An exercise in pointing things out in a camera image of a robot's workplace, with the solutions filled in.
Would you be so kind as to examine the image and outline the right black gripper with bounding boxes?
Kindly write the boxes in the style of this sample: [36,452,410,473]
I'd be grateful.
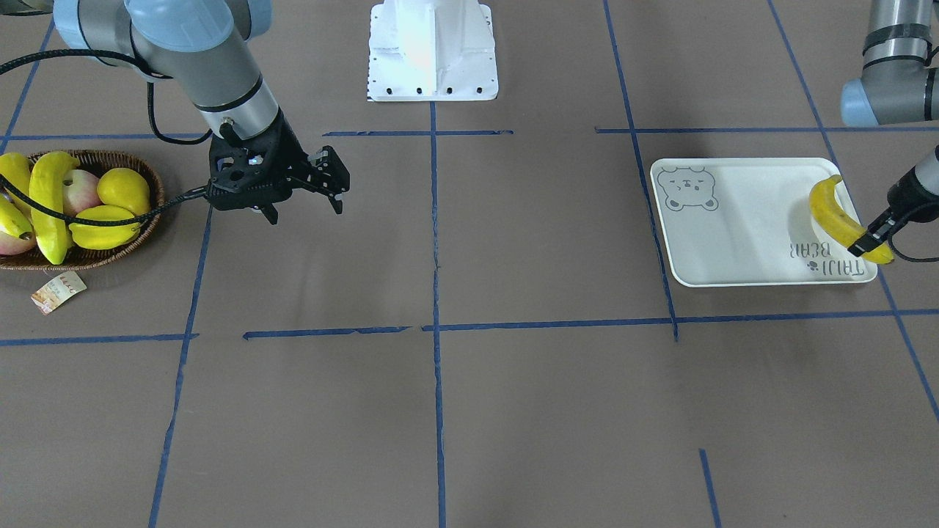
[205,110,350,225]

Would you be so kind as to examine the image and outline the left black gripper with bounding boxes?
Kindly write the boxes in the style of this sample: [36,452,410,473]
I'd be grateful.
[848,164,938,257]

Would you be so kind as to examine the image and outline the yellow banana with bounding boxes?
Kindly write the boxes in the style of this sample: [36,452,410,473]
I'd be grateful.
[808,175,895,265]
[1,153,32,220]
[0,195,34,241]
[28,151,79,266]

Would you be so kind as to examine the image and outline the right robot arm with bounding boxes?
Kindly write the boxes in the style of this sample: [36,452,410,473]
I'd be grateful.
[2,1,350,224]

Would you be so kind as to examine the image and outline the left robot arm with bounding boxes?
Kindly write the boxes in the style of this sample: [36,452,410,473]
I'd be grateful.
[841,1,938,255]

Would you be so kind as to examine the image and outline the brown wicker basket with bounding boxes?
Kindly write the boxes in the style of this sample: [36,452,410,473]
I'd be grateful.
[1,150,167,271]

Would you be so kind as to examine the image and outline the white bear tray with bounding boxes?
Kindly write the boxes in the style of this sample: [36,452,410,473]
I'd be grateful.
[648,158,878,287]

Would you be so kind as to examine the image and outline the yellow pear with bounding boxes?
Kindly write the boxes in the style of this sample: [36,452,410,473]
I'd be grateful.
[96,168,151,215]

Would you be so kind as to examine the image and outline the yellow starfruit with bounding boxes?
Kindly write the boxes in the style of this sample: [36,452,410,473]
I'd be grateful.
[68,205,141,250]

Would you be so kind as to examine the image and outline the pink peach apple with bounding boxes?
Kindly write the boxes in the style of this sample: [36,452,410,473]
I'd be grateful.
[63,169,103,216]

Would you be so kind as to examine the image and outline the paper tag label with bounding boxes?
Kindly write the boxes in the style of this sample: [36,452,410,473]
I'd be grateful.
[31,271,87,315]

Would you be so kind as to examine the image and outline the red yellow apple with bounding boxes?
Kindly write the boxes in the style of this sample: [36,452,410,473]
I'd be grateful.
[0,231,37,257]

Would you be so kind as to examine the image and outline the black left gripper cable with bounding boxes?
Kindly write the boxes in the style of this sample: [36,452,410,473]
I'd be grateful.
[886,217,939,263]

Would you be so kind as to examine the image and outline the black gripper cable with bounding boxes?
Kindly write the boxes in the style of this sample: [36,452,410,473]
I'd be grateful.
[886,217,939,263]
[0,48,218,227]

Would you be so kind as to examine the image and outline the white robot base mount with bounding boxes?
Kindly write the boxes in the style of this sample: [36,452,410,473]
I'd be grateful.
[367,1,500,103]

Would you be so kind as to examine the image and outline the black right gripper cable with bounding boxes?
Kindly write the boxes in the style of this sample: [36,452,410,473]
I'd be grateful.
[0,48,218,227]

